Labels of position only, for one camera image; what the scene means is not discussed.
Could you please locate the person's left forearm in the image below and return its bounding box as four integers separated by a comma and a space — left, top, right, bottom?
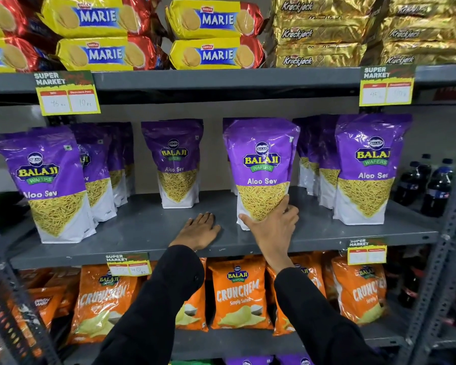
93, 245, 206, 365

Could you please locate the person's right forearm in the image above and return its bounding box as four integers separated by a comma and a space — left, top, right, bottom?
274, 267, 384, 365

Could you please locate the dark soda bottle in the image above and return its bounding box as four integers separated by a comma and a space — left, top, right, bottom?
419, 154, 433, 183
421, 159, 455, 218
393, 161, 422, 207
397, 247, 429, 309

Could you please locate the row of purple packets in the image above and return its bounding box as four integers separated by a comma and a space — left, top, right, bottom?
0, 114, 413, 244

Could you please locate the stack of gold cracker packets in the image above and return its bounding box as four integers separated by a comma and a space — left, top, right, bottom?
268, 0, 456, 69

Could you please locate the person's left hand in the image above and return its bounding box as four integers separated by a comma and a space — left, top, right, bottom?
169, 213, 222, 251

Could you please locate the yellow green price tag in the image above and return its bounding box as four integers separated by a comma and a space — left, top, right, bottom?
347, 239, 388, 266
34, 70, 102, 117
359, 65, 416, 107
105, 253, 153, 277

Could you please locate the purple snack pouch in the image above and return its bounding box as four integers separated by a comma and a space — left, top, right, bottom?
223, 118, 301, 231

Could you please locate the stack of yellow biscuit packets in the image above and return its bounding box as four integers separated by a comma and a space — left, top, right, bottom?
0, 0, 266, 74

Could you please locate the row of orange chip packets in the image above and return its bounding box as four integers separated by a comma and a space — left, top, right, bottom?
8, 251, 389, 345

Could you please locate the grey metal shelf rack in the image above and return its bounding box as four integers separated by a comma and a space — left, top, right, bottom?
0, 64, 456, 365

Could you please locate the person's right hand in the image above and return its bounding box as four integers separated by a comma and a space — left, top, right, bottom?
239, 194, 300, 273

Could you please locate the purple snack bag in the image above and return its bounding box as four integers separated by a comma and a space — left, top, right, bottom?
277, 354, 314, 365
225, 356, 275, 365

